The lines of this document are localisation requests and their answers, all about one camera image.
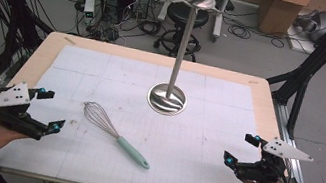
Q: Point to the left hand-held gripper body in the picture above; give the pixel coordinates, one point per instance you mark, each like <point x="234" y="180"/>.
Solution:
<point x="11" y="97"/>

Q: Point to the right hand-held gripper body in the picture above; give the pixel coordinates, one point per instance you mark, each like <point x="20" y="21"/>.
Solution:
<point x="268" y="166"/>

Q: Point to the steel utensil stand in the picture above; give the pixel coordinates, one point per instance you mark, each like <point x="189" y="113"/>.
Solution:
<point x="179" y="57"/>

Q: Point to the white grid mat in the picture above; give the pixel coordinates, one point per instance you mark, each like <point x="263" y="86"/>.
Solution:
<point x="205" y="166"/>

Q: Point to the white adapter with green light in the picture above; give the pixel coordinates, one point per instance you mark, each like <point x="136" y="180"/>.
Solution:
<point x="89" y="10"/>

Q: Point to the white floor board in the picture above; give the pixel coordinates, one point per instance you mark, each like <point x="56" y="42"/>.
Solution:
<point x="321" y="48"/>

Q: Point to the tall cardboard box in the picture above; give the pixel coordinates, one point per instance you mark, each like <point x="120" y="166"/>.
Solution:
<point x="279" y="14"/>

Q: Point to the grey bag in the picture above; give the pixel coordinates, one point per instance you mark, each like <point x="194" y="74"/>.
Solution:
<point x="318" y="24"/>

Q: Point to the black round stool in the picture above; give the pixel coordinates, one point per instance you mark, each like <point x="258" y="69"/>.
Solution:
<point x="178" y="14"/>

